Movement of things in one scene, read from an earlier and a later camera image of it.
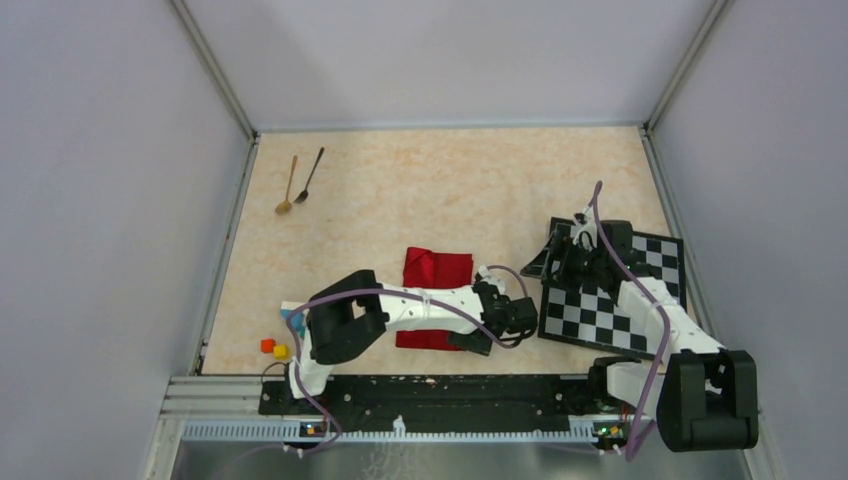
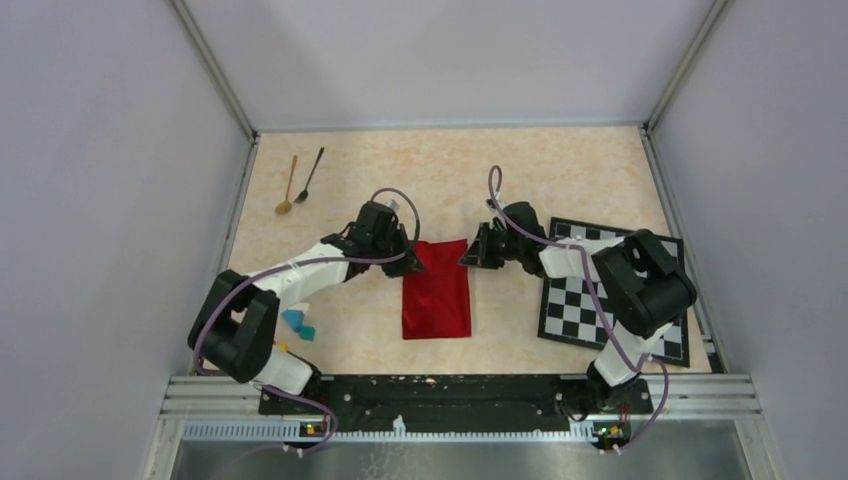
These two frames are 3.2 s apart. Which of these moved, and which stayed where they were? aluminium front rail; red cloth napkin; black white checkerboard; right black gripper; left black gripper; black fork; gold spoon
Moved: left black gripper; right black gripper; red cloth napkin
Stayed: aluminium front rail; gold spoon; black fork; black white checkerboard
